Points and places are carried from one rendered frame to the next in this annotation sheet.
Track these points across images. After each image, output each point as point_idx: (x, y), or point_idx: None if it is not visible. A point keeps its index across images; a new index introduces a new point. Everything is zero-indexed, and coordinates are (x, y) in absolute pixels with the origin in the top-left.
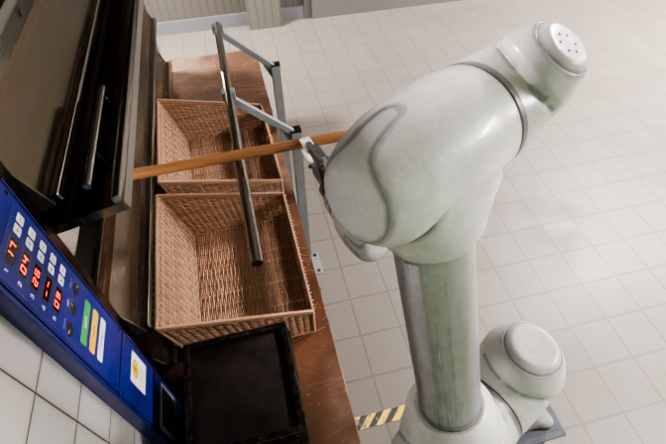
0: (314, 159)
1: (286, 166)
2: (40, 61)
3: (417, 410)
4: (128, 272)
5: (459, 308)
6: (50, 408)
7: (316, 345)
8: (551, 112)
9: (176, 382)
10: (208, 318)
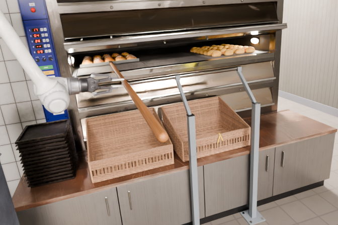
0: (102, 78)
1: (217, 158)
2: (111, 22)
3: None
4: (96, 97)
5: None
6: (21, 67)
7: (84, 185)
8: None
9: (84, 151)
10: (110, 151)
